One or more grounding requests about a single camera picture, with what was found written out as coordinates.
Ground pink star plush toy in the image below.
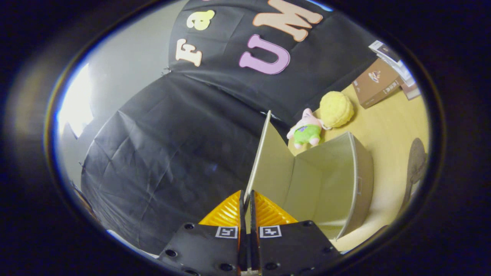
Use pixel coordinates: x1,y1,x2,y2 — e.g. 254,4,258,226
287,108,331,150

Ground beige storage box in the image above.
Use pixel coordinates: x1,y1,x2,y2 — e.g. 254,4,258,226
245,110,375,240

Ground brown book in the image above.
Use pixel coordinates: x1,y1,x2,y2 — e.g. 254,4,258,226
352,57,401,109

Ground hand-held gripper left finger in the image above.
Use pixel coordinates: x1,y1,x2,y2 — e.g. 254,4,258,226
157,190,248,276

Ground white portrait cover book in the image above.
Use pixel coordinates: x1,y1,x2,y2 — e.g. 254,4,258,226
369,40,402,64

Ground stack of white books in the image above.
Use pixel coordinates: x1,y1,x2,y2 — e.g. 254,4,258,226
378,54,421,100

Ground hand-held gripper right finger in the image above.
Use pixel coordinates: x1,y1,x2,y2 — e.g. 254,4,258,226
249,191,342,276

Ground brown shoe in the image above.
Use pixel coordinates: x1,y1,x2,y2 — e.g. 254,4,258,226
399,138,427,215

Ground black backdrop cloth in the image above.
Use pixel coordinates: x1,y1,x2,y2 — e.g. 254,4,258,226
81,0,378,255

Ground round yellow plush toy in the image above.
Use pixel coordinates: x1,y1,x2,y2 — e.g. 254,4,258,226
320,91,354,128

